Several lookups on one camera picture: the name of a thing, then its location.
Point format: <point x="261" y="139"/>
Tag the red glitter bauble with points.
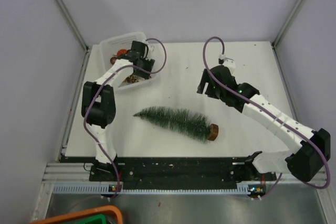
<point x="121" y="52"/>

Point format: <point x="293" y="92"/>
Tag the small green christmas tree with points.
<point x="183" y="121"/>

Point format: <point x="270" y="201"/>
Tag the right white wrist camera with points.
<point x="227" y="62"/>

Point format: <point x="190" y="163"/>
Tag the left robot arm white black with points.
<point x="98" y="106"/>

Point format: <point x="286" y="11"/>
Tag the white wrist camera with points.
<point x="149" y="49"/>
<point x="227" y="62"/>

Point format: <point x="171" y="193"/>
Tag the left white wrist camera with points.
<point x="149" y="49"/>

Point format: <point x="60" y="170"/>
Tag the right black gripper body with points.
<point x="211" y="91"/>

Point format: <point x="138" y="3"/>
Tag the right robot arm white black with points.
<point x="308" y="149"/>

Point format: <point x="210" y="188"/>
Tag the green plastic crate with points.
<point x="96" y="219"/>

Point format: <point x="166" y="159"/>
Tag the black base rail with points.
<point x="179" y="172"/>

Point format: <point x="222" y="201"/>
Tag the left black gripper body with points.
<point x="146" y="64"/>

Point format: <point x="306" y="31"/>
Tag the orange plastic crate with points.
<point x="108" y="210"/>

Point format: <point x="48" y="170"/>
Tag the grey cable duct strip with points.
<point x="109" y="189"/>

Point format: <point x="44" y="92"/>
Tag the white plastic basket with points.
<point x="110" y="62"/>

